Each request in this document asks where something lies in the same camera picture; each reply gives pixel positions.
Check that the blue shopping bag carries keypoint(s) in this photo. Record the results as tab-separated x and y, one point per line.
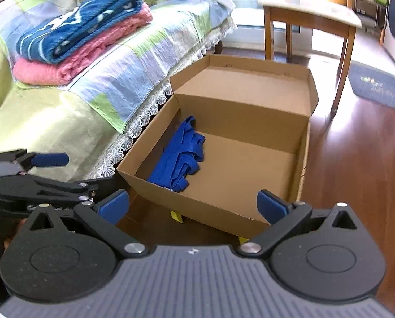
180	159

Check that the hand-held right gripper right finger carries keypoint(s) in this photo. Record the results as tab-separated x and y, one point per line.
272	205

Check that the grey floor mat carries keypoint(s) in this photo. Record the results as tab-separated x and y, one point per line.
379	86

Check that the pink folded blanket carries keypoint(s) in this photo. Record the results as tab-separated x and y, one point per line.
84	56

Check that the cardboard box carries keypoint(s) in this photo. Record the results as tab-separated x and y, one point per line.
243	179

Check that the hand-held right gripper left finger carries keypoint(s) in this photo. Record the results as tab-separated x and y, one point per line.
114	205

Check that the teal folded blanket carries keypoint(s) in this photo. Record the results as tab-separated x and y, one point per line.
84	20

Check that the patchwork blanket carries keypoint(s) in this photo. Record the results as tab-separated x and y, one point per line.
117	73

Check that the light green sofa cover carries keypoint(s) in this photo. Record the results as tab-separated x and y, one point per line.
51	116

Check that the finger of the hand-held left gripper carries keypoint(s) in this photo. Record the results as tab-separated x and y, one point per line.
51	188
49	160

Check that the wooden table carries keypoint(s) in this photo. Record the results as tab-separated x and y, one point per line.
303	6

